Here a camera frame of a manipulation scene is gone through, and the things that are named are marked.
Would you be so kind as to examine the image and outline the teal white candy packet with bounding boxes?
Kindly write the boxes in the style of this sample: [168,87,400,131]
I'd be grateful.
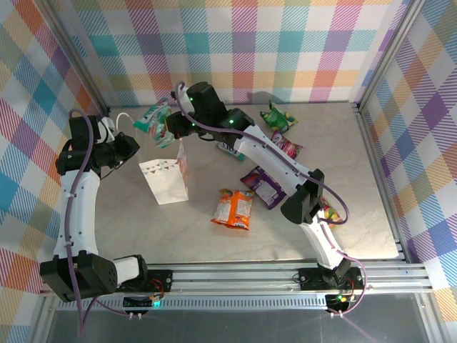
[215,140,246,161]

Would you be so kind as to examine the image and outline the teal mint snack packet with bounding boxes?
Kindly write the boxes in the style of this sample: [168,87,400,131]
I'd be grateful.
[133,96,176,149]

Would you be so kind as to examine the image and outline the animal print paper bag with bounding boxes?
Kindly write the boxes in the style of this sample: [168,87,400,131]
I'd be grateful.
[116,112,189,206]

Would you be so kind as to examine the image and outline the green snack packet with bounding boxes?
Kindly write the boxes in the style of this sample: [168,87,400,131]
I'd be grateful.
[259,101,299,134]

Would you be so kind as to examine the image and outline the pink snack packet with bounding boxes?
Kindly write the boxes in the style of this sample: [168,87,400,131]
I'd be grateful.
[270,130,305,161]

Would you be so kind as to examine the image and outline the purple snack packet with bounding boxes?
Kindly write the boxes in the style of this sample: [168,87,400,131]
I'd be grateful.
[239,166,286,211]

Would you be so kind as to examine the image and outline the orange fruit candy packet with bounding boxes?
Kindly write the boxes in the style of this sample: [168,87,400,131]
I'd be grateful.
[210,188,255,232]

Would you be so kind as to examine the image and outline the yellow pastel snack packet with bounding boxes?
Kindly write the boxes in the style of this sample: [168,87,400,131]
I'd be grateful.
[319,196,348,232]

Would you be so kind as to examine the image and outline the left controller board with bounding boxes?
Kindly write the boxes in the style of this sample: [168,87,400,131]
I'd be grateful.
[122,295,161,310]

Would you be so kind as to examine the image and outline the controller board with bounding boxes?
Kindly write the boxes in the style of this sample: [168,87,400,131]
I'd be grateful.
[122,295,161,310]
[325,292,354,312]

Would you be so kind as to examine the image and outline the perforated metal strip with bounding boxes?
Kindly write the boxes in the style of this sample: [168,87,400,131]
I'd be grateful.
[56,298,329,311]

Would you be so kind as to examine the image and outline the right controller board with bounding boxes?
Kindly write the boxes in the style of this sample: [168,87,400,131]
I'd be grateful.
[325,292,354,312]

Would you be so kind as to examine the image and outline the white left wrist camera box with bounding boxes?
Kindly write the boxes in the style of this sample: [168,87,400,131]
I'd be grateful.
[95,116,118,143]

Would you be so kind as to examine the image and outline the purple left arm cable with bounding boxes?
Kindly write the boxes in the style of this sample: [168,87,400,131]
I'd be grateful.
[65,109,129,337]

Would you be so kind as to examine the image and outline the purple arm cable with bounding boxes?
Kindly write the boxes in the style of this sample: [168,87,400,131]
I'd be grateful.
[65,109,129,337]
[170,81,368,317]

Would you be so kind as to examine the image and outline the aluminium frame post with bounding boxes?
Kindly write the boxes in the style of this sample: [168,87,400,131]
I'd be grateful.
[34,0,111,114]
[355,0,431,111]

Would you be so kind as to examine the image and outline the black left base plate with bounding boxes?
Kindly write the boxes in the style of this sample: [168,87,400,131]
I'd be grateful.
[109,269,174,294]

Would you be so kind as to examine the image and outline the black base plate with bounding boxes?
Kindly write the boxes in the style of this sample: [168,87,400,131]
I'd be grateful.
[109,269,174,294]
[298,267,365,291]

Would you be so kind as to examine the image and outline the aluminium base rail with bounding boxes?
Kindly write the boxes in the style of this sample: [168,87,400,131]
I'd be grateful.
[39,262,435,297]

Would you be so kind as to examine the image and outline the aluminium side rail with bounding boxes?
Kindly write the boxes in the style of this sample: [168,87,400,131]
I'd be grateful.
[356,102,428,265]

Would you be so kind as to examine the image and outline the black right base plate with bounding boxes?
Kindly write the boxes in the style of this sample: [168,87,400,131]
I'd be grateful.
[298,267,365,291]

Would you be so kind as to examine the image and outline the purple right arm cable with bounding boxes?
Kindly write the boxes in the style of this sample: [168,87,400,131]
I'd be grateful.
[170,81,368,317]

